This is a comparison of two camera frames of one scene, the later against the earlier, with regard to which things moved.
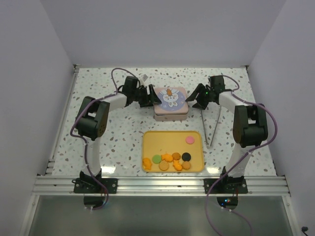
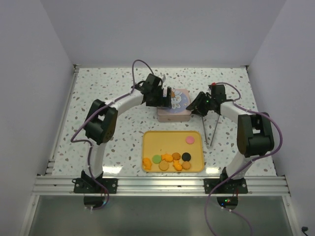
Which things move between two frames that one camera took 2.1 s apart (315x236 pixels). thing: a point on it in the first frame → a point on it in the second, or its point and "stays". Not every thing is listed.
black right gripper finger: (199, 88) → (196, 103)
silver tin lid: (173, 101) stays
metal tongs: (205, 132) stays
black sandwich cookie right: (186, 157) stays
